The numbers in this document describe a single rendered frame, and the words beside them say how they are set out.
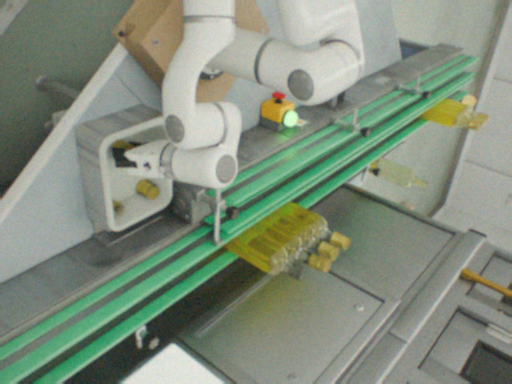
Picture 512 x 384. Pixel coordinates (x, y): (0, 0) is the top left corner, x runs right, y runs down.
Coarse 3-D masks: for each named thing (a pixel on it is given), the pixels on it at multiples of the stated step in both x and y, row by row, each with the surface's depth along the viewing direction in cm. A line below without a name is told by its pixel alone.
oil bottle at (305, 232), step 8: (272, 216) 128; (280, 216) 128; (288, 216) 128; (280, 224) 125; (288, 224) 125; (296, 224) 125; (304, 224) 126; (296, 232) 123; (304, 232) 123; (312, 232) 124; (304, 240) 122; (304, 248) 123
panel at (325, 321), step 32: (256, 288) 127; (288, 288) 127; (320, 288) 128; (352, 288) 129; (224, 320) 117; (256, 320) 117; (288, 320) 118; (320, 320) 119; (352, 320) 119; (384, 320) 119; (160, 352) 107; (192, 352) 107; (224, 352) 109; (256, 352) 109; (288, 352) 110; (320, 352) 110; (352, 352) 110
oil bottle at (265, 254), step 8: (248, 232) 122; (256, 232) 122; (232, 240) 121; (240, 240) 119; (248, 240) 119; (256, 240) 119; (264, 240) 119; (232, 248) 122; (240, 248) 120; (248, 248) 118; (256, 248) 117; (264, 248) 117; (272, 248) 117; (280, 248) 117; (240, 256) 121; (248, 256) 119; (256, 256) 117; (264, 256) 115; (272, 256) 114; (280, 256) 115; (288, 256) 117; (256, 264) 118; (264, 264) 116; (272, 264) 115; (280, 264) 115; (272, 272) 116; (280, 272) 116
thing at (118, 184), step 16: (128, 128) 96; (144, 128) 99; (160, 128) 105; (112, 144) 103; (112, 160) 105; (112, 176) 106; (128, 176) 110; (112, 192) 108; (128, 192) 112; (160, 192) 114; (112, 208) 100; (128, 208) 109; (144, 208) 110; (160, 208) 112; (112, 224) 102; (128, 224) 106
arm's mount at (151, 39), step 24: (144, 0) 96; (168, 0) 92; (240, 0) 106; (120, 24) 95; (144, 24) 92; (168, 24) 94; (240, 24) 109; (264, 24) 116; (144, 48) 91; (168, 48) 96; (216, 96) 113
